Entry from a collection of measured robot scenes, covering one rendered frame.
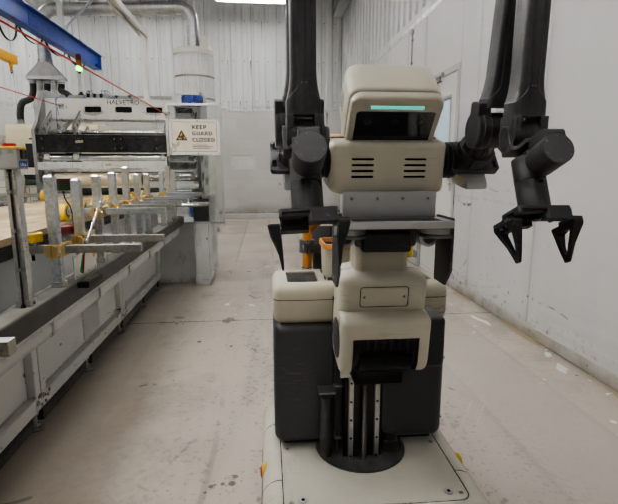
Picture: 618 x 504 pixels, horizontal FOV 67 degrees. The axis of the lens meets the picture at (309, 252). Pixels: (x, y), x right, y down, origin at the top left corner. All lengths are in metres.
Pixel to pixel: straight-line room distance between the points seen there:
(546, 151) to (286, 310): 0.84
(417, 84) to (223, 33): 10.37
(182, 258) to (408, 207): 3.97
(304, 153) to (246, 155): 10.22
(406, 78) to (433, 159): 0.19
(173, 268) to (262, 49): 7.22
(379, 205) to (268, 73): 10.17
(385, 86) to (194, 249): 3.98
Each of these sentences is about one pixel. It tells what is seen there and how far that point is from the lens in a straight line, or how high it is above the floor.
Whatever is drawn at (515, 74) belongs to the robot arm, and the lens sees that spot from 1.03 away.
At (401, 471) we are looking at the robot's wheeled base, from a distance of 1.54.
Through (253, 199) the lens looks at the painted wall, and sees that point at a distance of 11.00.
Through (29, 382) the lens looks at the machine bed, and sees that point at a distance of 2.42.
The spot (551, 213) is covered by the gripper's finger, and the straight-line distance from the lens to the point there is 0.95.
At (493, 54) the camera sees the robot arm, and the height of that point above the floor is 1.39.
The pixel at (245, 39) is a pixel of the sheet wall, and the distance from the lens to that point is 11.35.
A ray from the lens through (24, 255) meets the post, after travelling 1.79.
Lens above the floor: 1.15
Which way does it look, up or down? 10 degrees down
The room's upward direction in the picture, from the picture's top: straight up
